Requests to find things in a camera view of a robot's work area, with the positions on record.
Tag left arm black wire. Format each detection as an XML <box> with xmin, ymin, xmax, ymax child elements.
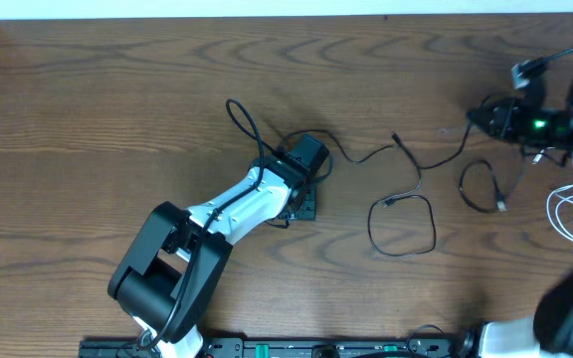
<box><xmin>136</xmin><ymin>97</ymin><xmax>281</xmax><ymax>352</ymax></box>

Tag white cable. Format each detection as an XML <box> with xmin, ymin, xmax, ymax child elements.
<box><xmin>531</xmin><ymin>148</ymin><xmax>573</xmax><ymax>246</ymax></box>

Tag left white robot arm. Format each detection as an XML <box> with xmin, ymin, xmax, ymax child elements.
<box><xmin>107</xmin><ymin>134</ymin><xmax>329</xmax><ymax>357</ymax></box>

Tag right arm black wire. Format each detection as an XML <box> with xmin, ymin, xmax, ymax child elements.
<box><xmin>522</xmin><ymin>41</ymin><xmax>573</xmax><ymax>74</ymax></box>

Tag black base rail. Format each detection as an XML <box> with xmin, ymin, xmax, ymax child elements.
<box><xmin>78</xmin><ymin>335</ymin><xmax>473</xmax><ymax>358</ymax></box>

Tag black braided cable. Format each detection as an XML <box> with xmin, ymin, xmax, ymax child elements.
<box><xmin>279</xmin><ymin>128</ymin><xmax>438</xmax><ymax>259</ymax></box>

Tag thin black cable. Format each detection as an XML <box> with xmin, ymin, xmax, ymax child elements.
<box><xmin>390</xmin><ymin>93</ymin><xmax>529</xmax><ymax>215</ymax></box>

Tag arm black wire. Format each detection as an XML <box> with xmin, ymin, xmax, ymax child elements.
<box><xmin>136</xmin><ymin>97</ymin><xmax>281</xmax><ymax>352</ymax></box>
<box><xmin>522</xmin><ymin>41</ymin><xmax>573</xmax><ymax>74</ymax></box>

